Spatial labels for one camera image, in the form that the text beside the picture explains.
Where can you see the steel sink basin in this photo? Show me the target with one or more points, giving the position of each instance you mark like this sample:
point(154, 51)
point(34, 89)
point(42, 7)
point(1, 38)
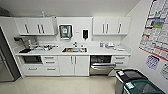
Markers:
point(74, 50)

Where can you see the three-door white wall cabinet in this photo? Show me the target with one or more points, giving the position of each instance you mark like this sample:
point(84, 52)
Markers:
point(111, 25)

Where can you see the steel paper towel dispenser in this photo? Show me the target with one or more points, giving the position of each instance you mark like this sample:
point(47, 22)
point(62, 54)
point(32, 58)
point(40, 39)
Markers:
point(65, 31)

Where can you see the black wall soap dispenser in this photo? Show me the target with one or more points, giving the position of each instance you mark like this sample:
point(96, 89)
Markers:
point(85, 33)

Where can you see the small blue wall sign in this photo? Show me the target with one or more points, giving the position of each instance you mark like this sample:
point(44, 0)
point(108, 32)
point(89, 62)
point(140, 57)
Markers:
point(152, 62)

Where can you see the dark coffee machine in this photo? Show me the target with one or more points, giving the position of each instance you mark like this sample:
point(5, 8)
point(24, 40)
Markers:
point(23, 43)

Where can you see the large colourful wall poster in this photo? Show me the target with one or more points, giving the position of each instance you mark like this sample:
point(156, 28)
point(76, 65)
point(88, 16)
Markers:
point(156, 30)

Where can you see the stainless steel refrigerator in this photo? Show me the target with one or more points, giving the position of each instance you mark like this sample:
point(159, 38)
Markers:
point(6, 63)

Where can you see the white two-door base cabinet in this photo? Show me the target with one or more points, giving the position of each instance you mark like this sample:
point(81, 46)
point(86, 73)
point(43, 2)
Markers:
point(73, 65)

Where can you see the chrome sink faucet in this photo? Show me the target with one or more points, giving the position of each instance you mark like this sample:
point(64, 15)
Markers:
point(75, 44)

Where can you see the teal bottle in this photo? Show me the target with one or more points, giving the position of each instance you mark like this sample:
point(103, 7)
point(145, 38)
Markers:
point(42, 14)

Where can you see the black built-in microwave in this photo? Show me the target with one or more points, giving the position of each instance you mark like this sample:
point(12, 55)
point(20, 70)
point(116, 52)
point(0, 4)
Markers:
point(30, 59)

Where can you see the stainless steel dishwasher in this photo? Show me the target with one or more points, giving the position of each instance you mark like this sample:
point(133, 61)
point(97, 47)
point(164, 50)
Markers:
point(101, 69)

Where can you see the narrow white drawer unit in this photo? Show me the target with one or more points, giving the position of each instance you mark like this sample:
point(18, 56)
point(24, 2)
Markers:
point(120, 61)

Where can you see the blue white dish soap bottle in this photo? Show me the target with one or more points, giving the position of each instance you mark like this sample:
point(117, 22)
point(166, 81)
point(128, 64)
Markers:
point(101, 44)

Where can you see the wide white drawer unit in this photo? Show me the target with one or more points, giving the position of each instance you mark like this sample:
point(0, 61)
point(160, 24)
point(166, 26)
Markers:
point(50, 65)

